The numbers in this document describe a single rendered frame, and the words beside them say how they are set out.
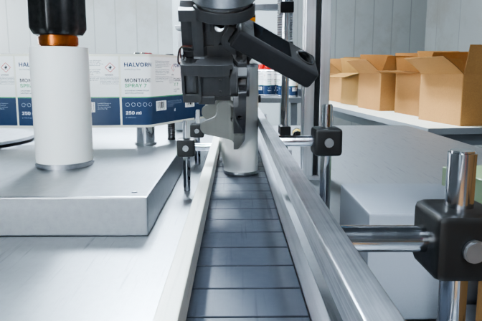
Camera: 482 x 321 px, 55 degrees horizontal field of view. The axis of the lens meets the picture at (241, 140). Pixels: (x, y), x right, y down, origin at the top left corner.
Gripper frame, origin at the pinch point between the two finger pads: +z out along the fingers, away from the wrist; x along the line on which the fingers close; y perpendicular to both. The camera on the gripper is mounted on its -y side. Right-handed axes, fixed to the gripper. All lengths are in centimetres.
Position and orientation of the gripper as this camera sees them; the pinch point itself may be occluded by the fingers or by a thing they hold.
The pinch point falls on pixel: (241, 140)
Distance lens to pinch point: 65.0
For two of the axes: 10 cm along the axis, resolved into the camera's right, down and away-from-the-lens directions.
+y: -10.0, 0.0, -0.1
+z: -0.1, 7.9, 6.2
